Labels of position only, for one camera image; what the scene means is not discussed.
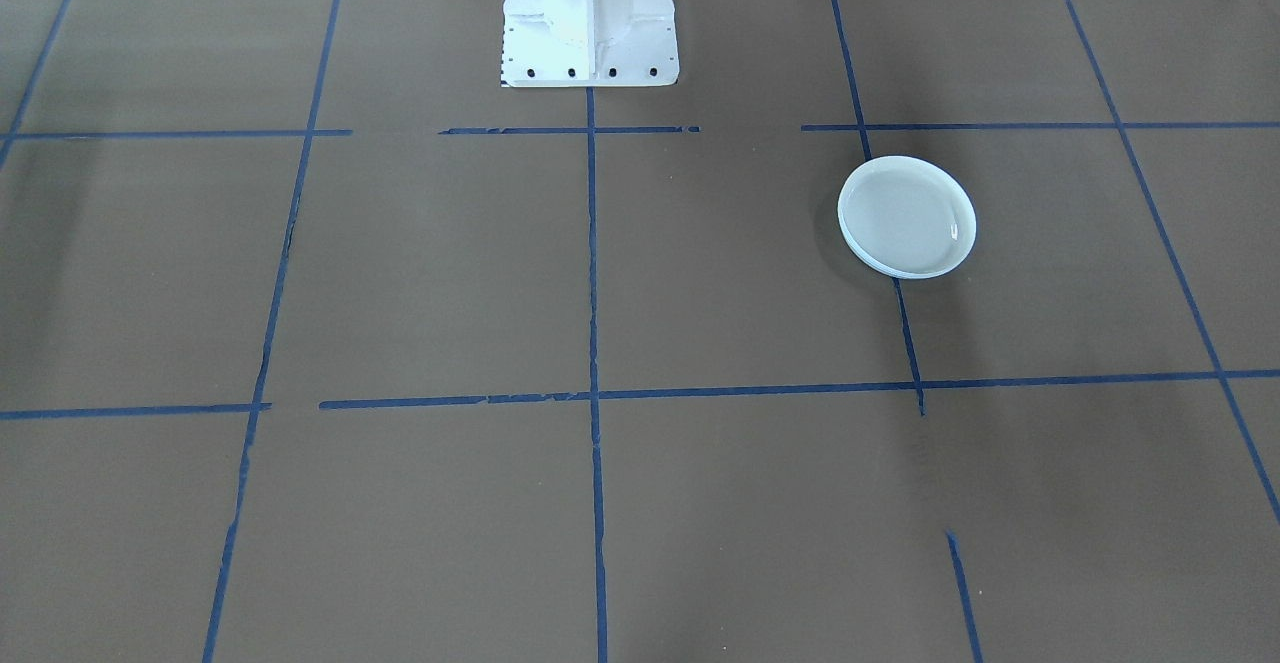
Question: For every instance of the blue plate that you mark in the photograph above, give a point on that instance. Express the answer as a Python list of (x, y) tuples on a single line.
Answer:
[(872, 264)]

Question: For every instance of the white pedestal base with bolts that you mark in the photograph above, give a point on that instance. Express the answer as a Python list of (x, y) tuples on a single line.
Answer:
[(590, 23)]

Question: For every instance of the white plate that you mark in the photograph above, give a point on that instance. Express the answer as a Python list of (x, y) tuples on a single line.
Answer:
[(905, 213)]

